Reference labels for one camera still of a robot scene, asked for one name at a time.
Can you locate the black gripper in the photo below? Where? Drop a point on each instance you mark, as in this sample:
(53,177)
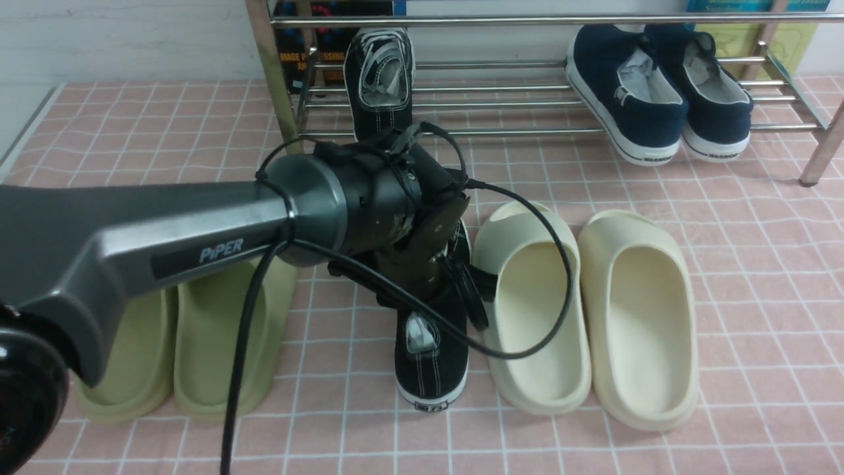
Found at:
(411,269)

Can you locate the black canvas sneaker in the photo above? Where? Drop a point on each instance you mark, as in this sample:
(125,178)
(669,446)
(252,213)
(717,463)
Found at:
(430,365)
(379,72)

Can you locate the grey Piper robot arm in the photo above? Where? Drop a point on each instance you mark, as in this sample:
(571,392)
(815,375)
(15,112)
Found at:
(380,211)

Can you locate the left navy slip-on shoe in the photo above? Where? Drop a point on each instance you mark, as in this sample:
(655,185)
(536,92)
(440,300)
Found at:
(617,75)

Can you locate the navy slip-on shoe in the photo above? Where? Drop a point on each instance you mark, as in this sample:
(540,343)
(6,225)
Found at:
(617,75)
(719,116)

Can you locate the right navy slip-on shoe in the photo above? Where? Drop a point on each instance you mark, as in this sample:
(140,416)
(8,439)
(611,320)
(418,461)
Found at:
(719,116)

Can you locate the left cream slide slipper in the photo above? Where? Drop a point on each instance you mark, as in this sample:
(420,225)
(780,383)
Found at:
(529,295)

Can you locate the cream slide slipper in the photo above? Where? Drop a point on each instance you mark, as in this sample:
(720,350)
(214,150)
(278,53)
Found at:
(639,307)
(529,295)

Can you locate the right cream slide slipper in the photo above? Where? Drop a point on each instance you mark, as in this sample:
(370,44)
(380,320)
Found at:
(639,307)

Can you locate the right green slide slipper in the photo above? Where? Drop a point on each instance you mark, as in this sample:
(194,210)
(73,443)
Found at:
(210,309)

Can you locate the green slide slipper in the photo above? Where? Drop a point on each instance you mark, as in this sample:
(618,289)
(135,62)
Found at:
(210,309)
(139,372)

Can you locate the black book with orange text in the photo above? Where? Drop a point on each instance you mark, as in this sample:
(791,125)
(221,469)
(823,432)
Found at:
(330,42)

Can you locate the left green slide slipper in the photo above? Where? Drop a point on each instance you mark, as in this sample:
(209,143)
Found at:
(139,372)

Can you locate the yellow-green book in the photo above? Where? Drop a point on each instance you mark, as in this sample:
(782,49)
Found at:
(740,40)

